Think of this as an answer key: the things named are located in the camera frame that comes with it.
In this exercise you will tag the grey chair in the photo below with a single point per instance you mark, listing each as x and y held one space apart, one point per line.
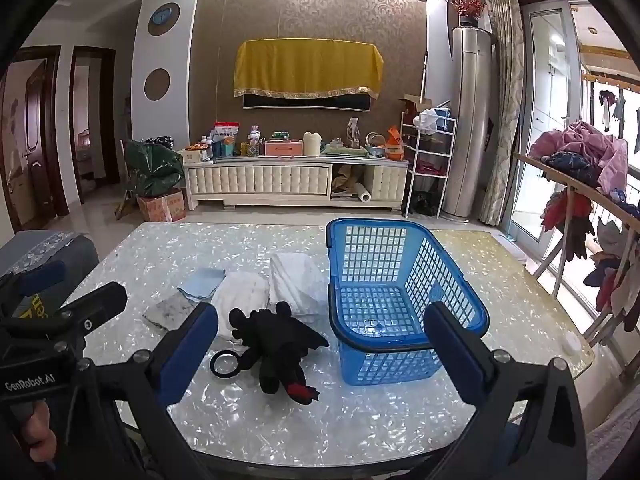
50 250

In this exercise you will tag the red snack bag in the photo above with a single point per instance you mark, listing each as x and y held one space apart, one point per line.
226 130

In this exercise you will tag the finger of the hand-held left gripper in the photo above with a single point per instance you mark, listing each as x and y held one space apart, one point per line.
45 277
95 302

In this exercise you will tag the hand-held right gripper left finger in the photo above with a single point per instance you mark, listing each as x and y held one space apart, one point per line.
192 342

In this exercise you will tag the round brown wall plaque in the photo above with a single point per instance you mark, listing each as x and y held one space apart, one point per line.
157 83

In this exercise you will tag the blue plastic basket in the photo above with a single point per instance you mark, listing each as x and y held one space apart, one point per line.
335 280

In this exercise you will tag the orange bag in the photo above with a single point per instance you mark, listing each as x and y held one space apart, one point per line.
395 147

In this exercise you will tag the green bag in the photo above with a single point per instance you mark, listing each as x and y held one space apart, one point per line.
152 167

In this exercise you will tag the light blue cloth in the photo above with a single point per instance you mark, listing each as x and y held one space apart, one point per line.
202 282

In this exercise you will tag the vase with red flowers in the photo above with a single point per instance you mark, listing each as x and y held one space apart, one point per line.
469 7

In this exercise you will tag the yellow cloth cover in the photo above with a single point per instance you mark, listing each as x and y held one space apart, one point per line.
305 67

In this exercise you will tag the person's left hand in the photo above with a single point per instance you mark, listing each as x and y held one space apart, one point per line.
35 432

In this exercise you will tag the small white disc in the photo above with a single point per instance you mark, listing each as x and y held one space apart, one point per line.
570 345

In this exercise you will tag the standing air conditioner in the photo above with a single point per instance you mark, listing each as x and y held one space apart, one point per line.
467 120

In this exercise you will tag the dark wooden door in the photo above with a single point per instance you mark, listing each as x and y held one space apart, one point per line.
35 150

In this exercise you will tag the patterned curtain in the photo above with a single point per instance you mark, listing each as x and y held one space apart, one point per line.
502 85

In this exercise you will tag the black dragon plush toy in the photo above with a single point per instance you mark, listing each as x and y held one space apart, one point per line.
275 345

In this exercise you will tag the grey cloth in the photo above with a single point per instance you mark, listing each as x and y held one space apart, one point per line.
167 312

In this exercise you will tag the white paper roll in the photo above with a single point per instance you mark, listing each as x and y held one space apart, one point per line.
356 196

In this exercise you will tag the cardboard box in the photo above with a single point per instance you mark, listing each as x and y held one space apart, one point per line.
160 205

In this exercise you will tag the cream television cabinet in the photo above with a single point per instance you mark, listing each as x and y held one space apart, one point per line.
260 180

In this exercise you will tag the white fluffy towel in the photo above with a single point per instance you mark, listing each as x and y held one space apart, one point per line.
240 295

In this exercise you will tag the wooden clothes rack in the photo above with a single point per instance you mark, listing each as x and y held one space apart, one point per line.
555 167

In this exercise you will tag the black television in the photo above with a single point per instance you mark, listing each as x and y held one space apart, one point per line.
305 103

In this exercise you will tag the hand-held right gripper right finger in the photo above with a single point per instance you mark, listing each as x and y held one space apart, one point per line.
452 355

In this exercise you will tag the pink box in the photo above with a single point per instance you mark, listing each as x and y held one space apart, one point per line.
283 148

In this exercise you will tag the pink clothes pile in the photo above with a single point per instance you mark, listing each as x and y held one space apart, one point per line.
585 142

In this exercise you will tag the round blue wall plaque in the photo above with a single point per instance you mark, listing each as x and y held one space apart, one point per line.
163 19

